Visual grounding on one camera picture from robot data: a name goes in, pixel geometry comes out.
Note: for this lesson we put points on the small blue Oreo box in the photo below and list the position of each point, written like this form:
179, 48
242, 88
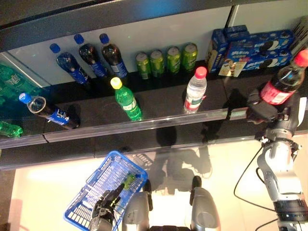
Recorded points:
235, 31

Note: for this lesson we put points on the clear water bottle red cap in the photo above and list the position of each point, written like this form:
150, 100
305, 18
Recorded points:
196, 91

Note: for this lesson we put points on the Coca-Cola bottle red cap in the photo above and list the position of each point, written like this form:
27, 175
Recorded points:
279, 92

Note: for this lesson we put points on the blue plastic shopping basket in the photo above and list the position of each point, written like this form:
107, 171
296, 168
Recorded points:
106, 168

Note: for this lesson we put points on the long blue Oreo box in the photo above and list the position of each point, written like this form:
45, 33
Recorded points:
262, 64
252, 47

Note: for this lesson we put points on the dark right robot hand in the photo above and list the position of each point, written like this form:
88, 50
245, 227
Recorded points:
269, 115

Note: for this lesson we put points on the green Sprite bottle yellow cap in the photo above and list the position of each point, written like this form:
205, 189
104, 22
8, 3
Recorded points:
6, 101
10, 130
126, 101
130, 181
15, 79

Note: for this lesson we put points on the silver left robot leg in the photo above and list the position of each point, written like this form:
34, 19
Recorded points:
136, 211

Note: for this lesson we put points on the dark ribbed box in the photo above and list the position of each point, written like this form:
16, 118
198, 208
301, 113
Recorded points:
300, 33

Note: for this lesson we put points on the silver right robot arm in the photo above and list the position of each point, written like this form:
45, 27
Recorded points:
281, 173

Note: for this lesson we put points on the upright blue Oreo box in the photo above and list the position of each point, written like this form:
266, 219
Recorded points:
216, 51

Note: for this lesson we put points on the Pepsi cola bottle blue cap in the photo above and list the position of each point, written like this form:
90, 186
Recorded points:
71, 66
55, 115
114, 57
92, 59

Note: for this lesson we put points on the dark left robot hand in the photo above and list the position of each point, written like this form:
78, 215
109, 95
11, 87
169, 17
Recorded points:
106, 207

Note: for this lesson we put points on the beige snack pack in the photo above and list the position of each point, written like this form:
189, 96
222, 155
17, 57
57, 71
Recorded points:
232, 68

